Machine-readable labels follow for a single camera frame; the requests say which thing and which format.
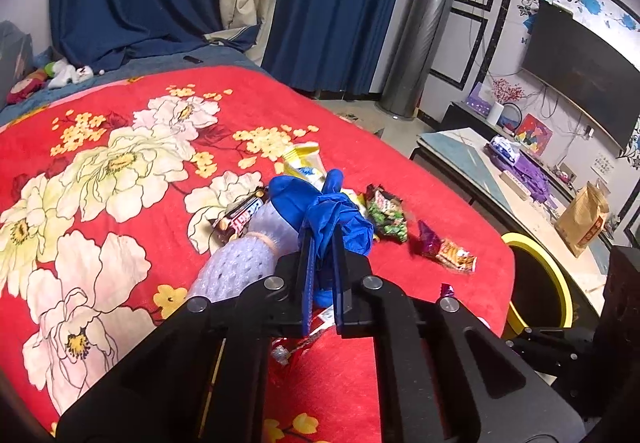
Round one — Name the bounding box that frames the colourful small painting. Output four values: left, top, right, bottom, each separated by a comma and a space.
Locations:
515, 113, 554, 155

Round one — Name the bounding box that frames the purple box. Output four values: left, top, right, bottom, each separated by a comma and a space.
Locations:
465, 82, 494, 114

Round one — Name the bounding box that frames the red plush toy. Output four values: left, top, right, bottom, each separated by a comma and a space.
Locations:
6, 68, 47, 105

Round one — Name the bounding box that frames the red floral blanket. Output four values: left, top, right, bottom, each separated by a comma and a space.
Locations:
0, 66, 516, 443

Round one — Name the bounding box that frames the lavender foam net wrap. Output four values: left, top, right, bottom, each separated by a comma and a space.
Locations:
186, 203, 304, 310

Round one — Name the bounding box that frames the blue white tissue pack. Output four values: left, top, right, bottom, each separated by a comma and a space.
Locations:
487, 134, 521, 162

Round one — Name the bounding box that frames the white vase with pink flowers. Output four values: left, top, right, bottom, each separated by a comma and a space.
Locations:
487, 78, 526, 127

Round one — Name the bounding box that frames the dark tv stand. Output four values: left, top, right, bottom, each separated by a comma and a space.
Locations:
442, 100, 617, 204

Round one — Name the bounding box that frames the orange snack wrapper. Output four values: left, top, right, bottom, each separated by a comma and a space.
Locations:
435, 240, 479, 274

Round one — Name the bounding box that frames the blue glove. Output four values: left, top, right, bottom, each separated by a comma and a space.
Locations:
269, 169, 376, 305

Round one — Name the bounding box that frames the round blue ornament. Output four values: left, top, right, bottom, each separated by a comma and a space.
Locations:
500, 104, 524, 134

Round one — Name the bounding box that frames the silver tower air conditioner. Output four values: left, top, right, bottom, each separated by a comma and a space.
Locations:
377, 0, 460, 120

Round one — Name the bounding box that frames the black curved television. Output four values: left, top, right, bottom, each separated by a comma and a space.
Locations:
520, 0, 640, 152

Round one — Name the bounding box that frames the yellow snack wrapper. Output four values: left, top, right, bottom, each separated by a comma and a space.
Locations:
282, 143, 329, 192

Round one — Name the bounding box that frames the purple candy wrapper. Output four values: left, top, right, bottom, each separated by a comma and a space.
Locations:
417, 220, 444, 259

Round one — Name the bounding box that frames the green snack wrapper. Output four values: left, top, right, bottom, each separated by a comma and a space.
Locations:
364, 184, 409, 244

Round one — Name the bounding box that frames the blue bed sheet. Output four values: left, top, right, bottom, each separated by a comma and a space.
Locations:
0, 46, 267, 129

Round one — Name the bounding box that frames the grey heart print cushion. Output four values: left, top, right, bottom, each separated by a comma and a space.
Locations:
0, 20, 34, 109

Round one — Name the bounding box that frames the brown blue cookie wrapper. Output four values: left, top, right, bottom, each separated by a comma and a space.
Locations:
210, 187, 271, 244

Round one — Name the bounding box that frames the purple cloth bag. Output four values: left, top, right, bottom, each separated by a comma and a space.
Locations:
492, 150, 559, 204

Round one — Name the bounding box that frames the large brown paper bag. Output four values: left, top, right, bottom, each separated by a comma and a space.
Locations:
555, 182, 612, 258

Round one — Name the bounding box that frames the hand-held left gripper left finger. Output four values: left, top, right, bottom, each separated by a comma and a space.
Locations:
55, 225, 321, 443

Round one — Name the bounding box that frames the white paper wall note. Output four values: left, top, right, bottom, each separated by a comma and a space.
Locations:
590, 152, 615, 177

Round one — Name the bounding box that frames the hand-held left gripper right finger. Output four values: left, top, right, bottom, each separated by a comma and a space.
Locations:
332, 222, 585, 443

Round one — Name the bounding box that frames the yellow rimmed black trash bin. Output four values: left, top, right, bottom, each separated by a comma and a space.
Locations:
500, 232, 575, 342

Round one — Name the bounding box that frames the glass top coffee table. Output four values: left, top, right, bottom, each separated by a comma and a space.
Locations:
410, 128, 640, 319

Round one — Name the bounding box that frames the white plush toy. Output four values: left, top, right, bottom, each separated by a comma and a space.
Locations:
47, 59, 95, 89

